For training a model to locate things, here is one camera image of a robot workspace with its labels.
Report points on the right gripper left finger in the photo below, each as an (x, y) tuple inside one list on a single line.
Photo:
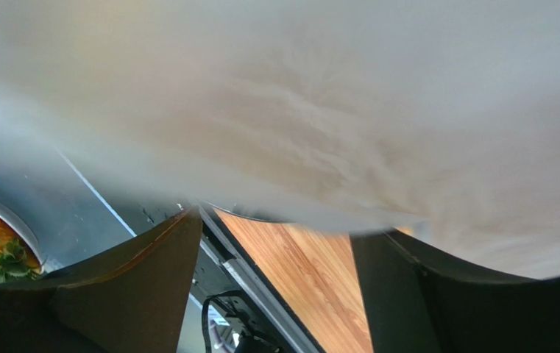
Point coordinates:
[(130, 298)]

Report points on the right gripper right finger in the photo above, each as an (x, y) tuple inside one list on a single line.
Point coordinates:
[(418, 298)]

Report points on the white plastic bag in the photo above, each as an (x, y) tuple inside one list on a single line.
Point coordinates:
[(347, 116)]

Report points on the aluminium frame rail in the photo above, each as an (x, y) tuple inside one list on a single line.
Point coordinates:
[(243, 269)]

